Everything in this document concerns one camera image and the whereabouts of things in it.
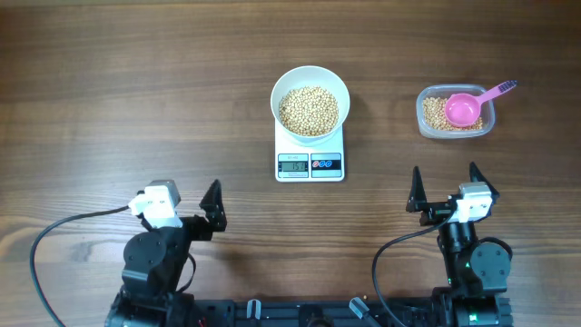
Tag right black camera cable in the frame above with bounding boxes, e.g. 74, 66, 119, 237
370, 208, 458, 327

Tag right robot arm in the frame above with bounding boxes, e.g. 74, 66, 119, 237
406, 163, 514, 327

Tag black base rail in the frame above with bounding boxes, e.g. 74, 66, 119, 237
191, 295, 514, 327

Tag white bowl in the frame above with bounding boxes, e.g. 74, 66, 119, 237
271, 65, 350, 144

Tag clear plastic container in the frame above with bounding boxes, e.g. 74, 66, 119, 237
416, 84, 496, 139

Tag soybeans in container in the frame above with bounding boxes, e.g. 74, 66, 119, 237
422, 97, 483, 131

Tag soybeans in bowl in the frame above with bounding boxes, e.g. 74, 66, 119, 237
279, 86, 339, 136

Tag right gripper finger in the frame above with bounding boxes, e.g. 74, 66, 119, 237
408, 166, 427, 204
469, 162, 499, 200

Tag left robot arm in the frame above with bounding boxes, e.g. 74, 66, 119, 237
104, 180, 227, 327

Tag white digital kitchen scale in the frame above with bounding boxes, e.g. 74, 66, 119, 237
274, 124, 346, 183

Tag pink plastic scoop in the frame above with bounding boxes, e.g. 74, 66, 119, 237
444, 80, 518, 128

